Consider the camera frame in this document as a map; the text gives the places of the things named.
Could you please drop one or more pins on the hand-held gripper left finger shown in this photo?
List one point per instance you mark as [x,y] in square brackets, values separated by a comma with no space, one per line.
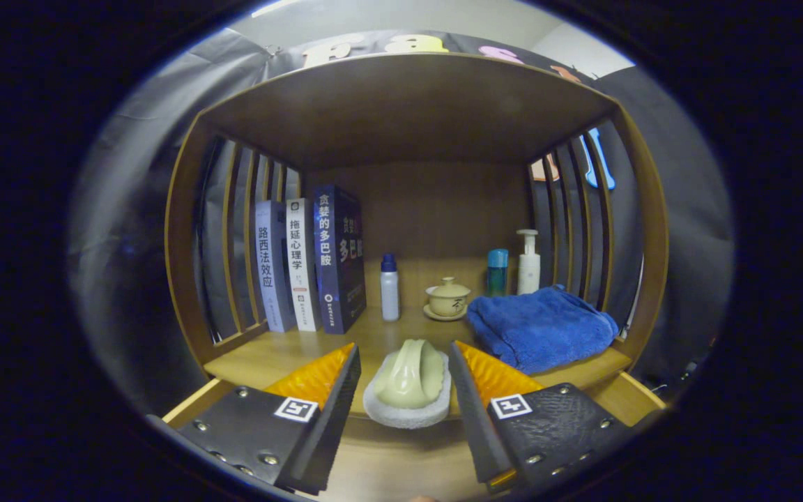
[332,418]

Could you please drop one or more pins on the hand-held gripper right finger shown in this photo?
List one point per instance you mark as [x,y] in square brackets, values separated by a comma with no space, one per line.
[475,418]

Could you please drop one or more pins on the wooden countertop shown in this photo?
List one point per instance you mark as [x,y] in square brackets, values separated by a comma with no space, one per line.
[290,352]

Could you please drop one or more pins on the wooden cabinet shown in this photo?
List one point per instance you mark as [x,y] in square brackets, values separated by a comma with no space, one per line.
[408,111]

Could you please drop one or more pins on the blue folded towel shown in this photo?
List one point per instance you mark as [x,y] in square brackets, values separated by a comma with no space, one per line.
[541,328]

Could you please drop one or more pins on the beige lidded teacup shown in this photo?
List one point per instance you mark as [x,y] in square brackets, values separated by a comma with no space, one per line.
[447,300]

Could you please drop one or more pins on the white bottle with blue cap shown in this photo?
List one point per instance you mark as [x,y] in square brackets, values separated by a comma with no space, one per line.
[389,293]

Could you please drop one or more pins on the teal bottle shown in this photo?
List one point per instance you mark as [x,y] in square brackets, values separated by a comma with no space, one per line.
[497,275]

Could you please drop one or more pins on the white book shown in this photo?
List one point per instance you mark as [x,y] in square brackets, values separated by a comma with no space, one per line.
[300,272]

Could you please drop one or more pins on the dark blue book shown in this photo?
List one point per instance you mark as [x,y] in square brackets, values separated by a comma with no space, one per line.
[335,265]

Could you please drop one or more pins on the white pump bottle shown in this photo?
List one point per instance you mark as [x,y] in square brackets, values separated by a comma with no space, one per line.
[528,268]

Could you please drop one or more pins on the light blue book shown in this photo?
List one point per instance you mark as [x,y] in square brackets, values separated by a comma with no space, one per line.
[269,272]

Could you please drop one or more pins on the black backdrop cloth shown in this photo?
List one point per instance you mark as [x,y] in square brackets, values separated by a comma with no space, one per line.
[136,209]

